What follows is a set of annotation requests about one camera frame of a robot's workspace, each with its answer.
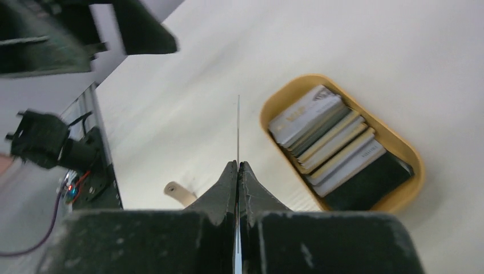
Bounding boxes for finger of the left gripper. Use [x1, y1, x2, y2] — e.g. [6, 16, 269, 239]
[111, 0, 178, 55]

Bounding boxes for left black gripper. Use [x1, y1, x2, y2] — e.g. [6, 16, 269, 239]
[1, 1, 106, 171]

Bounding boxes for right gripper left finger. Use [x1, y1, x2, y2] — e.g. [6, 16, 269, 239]
[36, 161, 237, 273]

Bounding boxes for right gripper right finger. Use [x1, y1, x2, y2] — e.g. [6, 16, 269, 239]
[239, 162, 424, 273]

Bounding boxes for black card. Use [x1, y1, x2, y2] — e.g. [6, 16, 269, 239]
[234, 95, 243, 274]

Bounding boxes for wooden card tray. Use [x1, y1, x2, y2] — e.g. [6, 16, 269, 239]
[164, 181, 197, 207]

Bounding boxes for tan oval card holder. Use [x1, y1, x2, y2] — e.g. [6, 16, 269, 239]
[259, 74, 426, 213]

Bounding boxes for cards in holder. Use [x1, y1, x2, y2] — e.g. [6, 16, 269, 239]
[267, 84, 414, 211]

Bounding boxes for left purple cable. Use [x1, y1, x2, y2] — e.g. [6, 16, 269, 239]
[0, 181, 67, 259]

